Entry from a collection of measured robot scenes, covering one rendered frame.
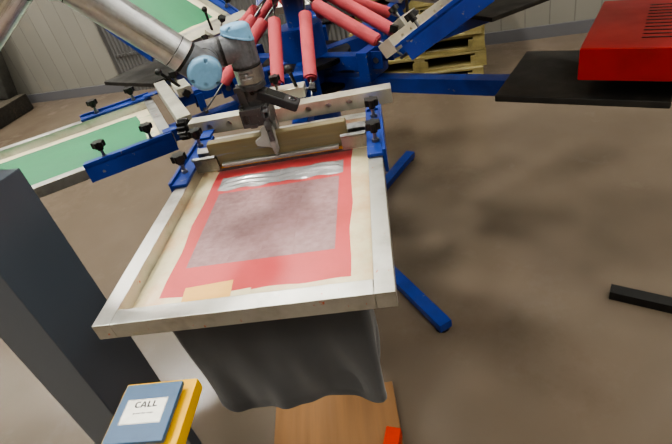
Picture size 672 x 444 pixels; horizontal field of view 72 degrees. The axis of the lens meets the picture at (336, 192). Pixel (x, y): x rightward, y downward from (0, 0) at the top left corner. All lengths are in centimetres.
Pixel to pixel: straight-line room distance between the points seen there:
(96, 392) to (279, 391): 53
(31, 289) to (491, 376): 150
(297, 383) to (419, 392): 76
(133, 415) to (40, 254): 59
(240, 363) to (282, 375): 10
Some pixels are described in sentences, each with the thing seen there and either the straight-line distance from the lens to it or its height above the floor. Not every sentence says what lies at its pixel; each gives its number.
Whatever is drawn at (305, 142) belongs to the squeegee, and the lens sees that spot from 132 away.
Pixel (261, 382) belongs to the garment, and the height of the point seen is 64.
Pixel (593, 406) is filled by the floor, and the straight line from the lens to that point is 190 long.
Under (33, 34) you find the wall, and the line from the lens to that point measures 726.
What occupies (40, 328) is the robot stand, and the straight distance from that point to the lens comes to 137.
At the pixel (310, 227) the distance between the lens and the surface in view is 107.
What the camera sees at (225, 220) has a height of 96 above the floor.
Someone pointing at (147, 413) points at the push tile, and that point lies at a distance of 85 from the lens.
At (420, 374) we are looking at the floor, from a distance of 193.
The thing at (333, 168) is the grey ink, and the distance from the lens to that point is 127.
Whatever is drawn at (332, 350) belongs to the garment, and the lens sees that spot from 111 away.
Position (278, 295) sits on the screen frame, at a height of 99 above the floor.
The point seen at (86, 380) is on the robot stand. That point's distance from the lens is 148.
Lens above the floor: 158
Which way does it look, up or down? 32 degrees down
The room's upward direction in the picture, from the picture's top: 14 degrees counter-clockwise
